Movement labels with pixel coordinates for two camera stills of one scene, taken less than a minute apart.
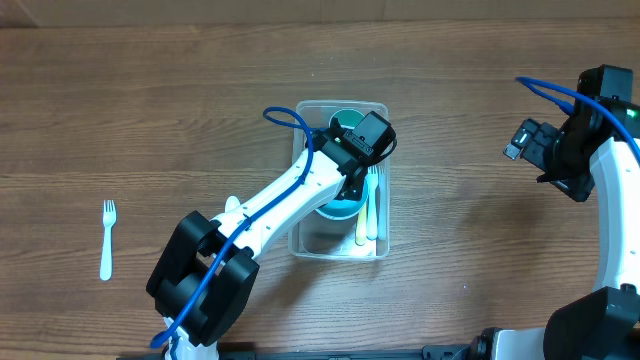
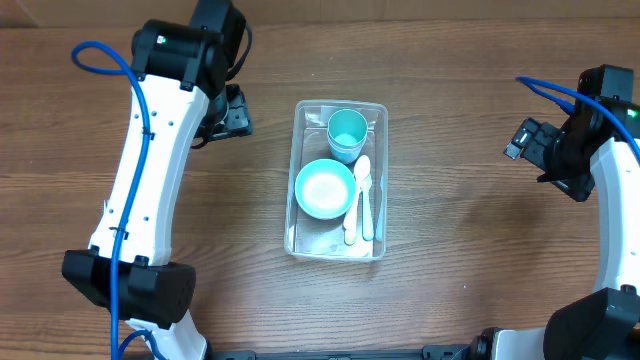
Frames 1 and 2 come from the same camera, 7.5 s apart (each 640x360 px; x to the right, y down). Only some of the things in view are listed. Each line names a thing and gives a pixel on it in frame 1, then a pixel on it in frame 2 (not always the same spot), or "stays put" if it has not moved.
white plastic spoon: (232, 203) to (362, 169)
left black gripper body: (357, 188) to (227, 113)
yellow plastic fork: (361, 227) to (349, 236)
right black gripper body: (555, 156) stays put
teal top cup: (348, 117) stays put
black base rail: (435, 352) stays put
